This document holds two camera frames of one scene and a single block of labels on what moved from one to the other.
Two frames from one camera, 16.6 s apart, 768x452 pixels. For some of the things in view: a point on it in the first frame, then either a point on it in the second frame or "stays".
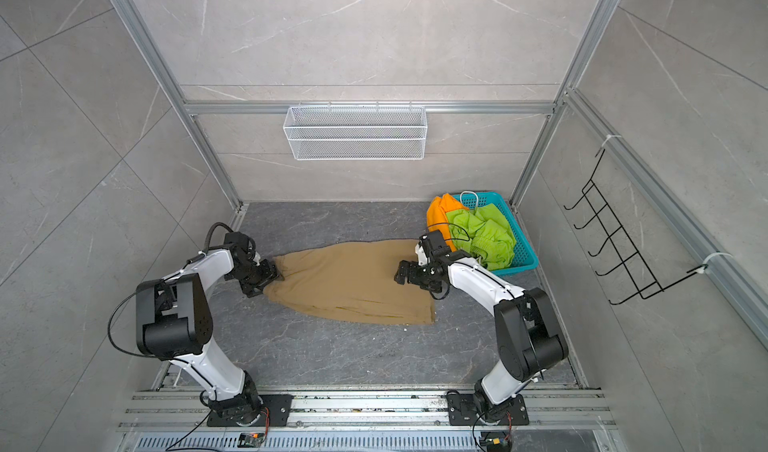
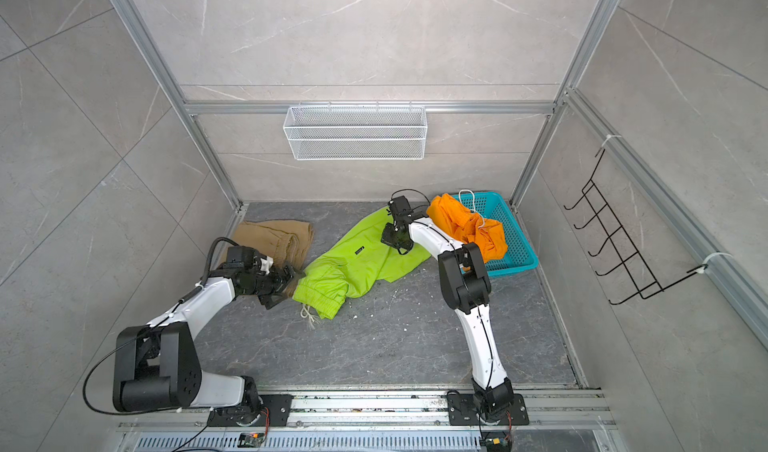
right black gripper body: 424,276 -> 392,237
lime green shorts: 484,234 -> 357,262
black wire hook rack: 619,241 stays
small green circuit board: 251,439 stays
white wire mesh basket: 355,132 stays
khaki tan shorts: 353,281 -> 283,241
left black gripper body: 257,277 stays
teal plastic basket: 524,256 stays
